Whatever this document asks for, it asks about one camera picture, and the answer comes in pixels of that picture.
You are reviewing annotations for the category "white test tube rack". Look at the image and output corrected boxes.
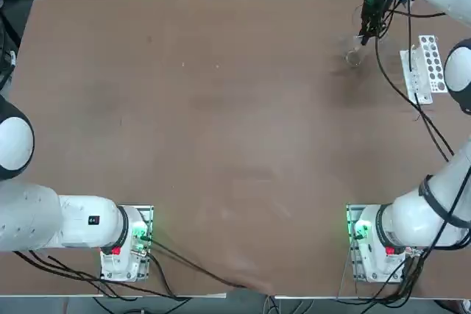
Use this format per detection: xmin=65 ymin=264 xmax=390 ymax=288
xmin=400 ymin=34 xmax=449 ymax=106

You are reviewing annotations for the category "clear glass beaker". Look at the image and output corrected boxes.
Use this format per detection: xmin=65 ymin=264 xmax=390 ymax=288
xmin=342 ymin=33 xmax=371 ymax=69

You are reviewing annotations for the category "black base cable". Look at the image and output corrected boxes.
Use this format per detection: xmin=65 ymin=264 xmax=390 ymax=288
xmin=367 ymin=240 xmax=471 ymax=307
xmin=13 ymin=250 xmax=122 ymax=299
xmin=146 ymin=251 xmax=178 ymax=299
xmin=148 ymin=238 xmax=248 ymax=289

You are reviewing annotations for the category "black cable with white tag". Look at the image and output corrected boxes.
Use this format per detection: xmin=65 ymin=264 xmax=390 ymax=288
xmin=389 ymin=0 xmax=450 ymax=163

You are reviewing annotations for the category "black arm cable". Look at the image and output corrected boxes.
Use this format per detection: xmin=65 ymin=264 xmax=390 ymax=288
xmin=374 ymin=8 xmax=456 ymax=163

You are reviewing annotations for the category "clear glass test tube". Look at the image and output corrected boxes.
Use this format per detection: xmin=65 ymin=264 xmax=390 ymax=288
xmin=353 ymin=36 xmax=369 ymax=58
xmin=407 ymin=42 xmax=435 ymax=62

